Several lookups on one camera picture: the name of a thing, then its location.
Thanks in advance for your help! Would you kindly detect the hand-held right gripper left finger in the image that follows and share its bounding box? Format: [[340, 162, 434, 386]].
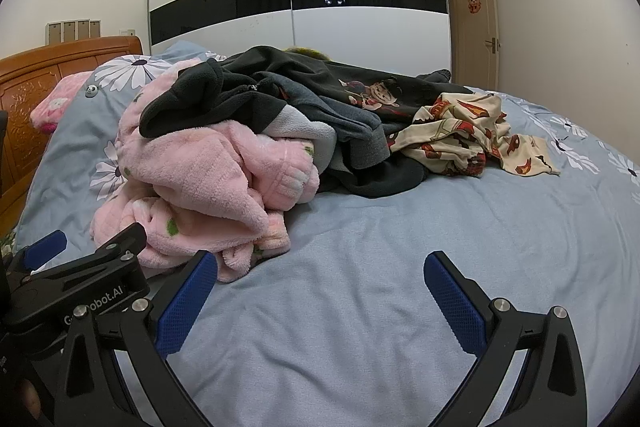
[[55, 250, 221, 427]]

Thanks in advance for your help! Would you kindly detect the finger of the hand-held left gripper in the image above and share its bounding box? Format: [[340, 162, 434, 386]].
[[11, 229, 69, 274], [91, 222, 149, 264]]

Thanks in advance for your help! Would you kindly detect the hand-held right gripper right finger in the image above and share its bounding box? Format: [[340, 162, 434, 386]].
[[423, 250, 589, 427]]

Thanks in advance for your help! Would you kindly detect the pink fleece garment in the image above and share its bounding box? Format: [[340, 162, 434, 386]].
[[90, 59, 321, 284]]

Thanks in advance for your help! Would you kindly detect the person's left hand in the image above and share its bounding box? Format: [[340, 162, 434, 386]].
[[17, 381, 45, 422]]

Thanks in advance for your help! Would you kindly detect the blue floral quilt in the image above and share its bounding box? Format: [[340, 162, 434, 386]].
[[14, 39, 640, 427]]

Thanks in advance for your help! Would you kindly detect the pink fluffy blanket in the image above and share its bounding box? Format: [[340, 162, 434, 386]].
[[30, 71, 93, 136]]

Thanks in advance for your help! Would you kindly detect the black fleece garment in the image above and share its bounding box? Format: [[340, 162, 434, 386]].
[[138, 57, 290, 140]]

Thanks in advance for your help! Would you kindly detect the wooden headboard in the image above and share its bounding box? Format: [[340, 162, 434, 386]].
[[0, 35, 145, 239]]

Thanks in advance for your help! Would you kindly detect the cream patterned pajama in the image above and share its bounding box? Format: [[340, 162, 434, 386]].
[[389, 92, 562, 178]]

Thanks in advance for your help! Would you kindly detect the light grey fleece garment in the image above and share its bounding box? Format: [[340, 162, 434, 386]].
[[259, 103, 342, 168]]

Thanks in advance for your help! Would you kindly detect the cardboard box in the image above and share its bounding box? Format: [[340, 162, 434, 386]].
[[446, 0, 501, 96]]

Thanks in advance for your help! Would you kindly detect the dark grey cartoon print sweatshirt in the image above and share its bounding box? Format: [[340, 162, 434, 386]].
[[220, 45, 475, 198]]

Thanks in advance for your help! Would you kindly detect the yellow green cloth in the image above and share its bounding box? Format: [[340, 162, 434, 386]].
[[281, 46, 332, 58]]

